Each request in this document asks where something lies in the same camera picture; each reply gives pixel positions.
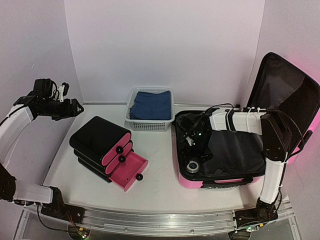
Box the pink hard-shell suitcase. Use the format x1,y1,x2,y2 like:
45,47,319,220
173,52,320,189

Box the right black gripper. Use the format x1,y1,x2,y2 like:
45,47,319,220
180,131,214,168

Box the round black tin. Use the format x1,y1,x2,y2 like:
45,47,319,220
186,160,200,174

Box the black pink drawer organizer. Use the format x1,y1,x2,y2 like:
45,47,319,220
69,116,149,192

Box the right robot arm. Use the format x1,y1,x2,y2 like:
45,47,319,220
174,104,313,228

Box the small green circuit board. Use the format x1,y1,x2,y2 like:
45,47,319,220
77,227,90,240

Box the blue item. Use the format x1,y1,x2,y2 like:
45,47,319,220
129,90,172,121

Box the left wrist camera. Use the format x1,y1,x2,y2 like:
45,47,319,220
54,82,70,103

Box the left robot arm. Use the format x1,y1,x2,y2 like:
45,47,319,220
0,78,85,224

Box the white plastic mesh basket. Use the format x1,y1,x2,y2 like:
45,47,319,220
124,87,175,132

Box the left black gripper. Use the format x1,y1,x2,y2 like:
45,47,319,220
39,98,84,121

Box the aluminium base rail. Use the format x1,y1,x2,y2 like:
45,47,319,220
14,189,301,240

